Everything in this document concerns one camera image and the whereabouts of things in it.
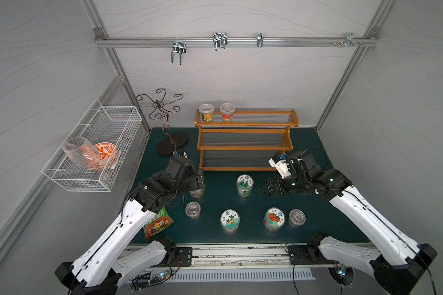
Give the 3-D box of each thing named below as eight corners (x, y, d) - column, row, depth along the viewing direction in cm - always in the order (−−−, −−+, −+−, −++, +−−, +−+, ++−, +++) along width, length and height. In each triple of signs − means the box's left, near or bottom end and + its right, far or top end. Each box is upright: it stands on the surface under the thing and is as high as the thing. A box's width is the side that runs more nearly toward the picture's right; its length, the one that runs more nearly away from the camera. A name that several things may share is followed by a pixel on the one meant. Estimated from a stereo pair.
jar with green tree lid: (236, 196, 90) (237, 190, 85) (236, 180, 96) (236, 174, 91) (253, 196, 90) (254, 190, 85) (251, 180, 96) (252, 174, 91)
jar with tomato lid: (264, 232, 80) (267, 228, 74) (262, 212, 85) (264, 206, 80) (283, 232, 80) (287, 228, 74) (279, 212, 85) (283, 206, 80)
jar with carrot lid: (220, 234, 79) (220, 229, 74) (221, 214, 85) (220, 209, 79) (239, 234, 79) (240, 229, 74) (238, 214, 85) (239, 209, 79)
